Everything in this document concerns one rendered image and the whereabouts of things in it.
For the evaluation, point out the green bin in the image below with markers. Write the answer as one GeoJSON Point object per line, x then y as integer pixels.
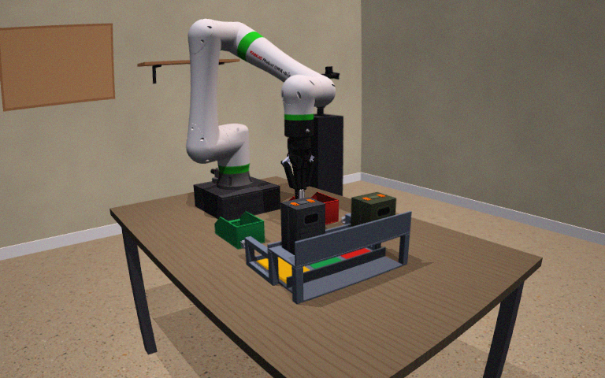
{"type": "Point", "coordinates": [232, 234]}

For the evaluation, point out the red bin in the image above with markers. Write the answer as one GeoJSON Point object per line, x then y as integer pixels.
{"type": "Point", "coordinates": [331, 207]}

